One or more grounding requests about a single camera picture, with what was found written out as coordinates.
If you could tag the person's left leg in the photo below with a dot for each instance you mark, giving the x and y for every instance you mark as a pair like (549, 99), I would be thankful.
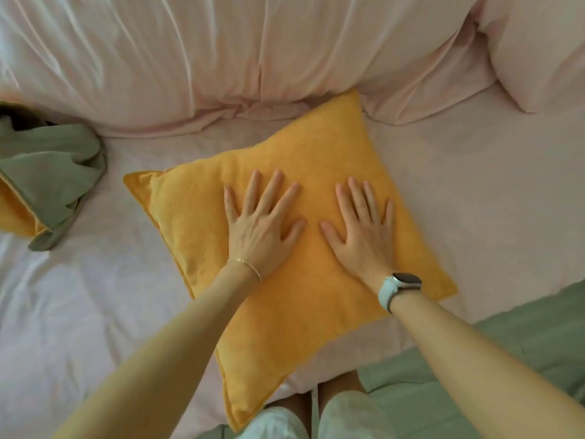
(292, 404)

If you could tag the white smartwatch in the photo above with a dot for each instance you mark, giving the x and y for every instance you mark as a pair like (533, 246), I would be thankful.
(388, 292)

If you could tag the person's right leg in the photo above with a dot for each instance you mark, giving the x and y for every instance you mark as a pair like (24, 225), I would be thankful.
(340, 384)

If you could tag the person's right hand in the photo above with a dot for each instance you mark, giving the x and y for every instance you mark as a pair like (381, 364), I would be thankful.
(365, 237)

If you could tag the person's left hand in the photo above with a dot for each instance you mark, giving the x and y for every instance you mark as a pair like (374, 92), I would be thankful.
(260, 228)

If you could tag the person's white shorts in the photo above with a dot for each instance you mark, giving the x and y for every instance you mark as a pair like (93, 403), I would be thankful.
(352, 418)

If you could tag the person's leg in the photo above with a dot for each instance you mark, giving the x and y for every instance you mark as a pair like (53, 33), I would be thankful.
(292, 404)
(340, 384)

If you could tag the pink ruffled duvet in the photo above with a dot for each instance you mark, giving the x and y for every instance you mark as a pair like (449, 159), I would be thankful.
(228, 54)

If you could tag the pink pillow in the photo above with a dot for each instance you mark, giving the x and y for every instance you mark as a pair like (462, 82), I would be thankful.
(539, 45)

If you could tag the pink bed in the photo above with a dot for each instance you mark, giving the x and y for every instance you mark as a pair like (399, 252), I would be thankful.
(480, 201)

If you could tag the grey and orange pillowcase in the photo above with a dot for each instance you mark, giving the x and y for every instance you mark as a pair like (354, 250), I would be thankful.
(50, 178)
(311, 146)

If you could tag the person's right forearm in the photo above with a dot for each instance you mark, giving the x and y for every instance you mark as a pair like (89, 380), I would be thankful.
(484, 374)

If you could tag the person's left forearm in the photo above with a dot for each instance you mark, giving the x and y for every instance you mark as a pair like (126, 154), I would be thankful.
(155, 361)

